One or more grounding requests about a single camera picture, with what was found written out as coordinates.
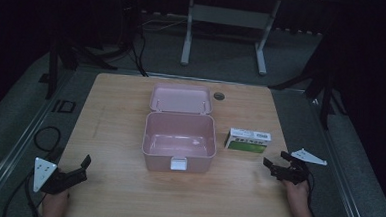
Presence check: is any white and green medicine box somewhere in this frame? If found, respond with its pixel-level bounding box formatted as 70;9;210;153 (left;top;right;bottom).
223;126;273;156

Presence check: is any pink storage box with lid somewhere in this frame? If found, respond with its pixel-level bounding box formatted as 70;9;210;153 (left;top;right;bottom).
140;81;221;176

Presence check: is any black rectangular floor frame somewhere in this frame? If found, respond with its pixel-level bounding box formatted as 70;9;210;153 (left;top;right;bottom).
51;98;77;114

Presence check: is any person's left hand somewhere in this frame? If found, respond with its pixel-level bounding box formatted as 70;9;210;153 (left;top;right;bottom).
40;187;72;217

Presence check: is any black floor cable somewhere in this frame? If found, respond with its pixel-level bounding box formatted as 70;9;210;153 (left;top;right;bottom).
126;4;153;78

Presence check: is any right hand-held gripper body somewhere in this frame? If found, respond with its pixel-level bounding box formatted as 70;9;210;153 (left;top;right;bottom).
274;146;329;188

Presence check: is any person's right hand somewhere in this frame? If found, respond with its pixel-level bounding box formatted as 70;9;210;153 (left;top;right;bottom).
280;177;312;211

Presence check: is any black metal stand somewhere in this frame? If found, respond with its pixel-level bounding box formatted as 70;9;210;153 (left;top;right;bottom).
265;41;351;132
43;30;121;105

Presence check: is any white metal desk frame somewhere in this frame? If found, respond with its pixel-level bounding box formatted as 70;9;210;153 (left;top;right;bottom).
179;0;283;77

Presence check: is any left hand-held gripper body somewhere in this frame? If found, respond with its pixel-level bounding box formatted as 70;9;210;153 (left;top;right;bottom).
31;156;73;196

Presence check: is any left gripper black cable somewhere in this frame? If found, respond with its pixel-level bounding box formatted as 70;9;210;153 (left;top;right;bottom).
1;167;47;217

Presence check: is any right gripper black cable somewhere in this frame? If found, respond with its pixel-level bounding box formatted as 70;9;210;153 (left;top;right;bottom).
303;169;316;208

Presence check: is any black cable loop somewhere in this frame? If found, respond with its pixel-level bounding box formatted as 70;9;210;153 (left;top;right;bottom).
31;124;63;155

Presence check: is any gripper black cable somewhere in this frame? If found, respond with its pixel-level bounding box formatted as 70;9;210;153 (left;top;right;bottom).
1;167;47;217
303;169;316;208

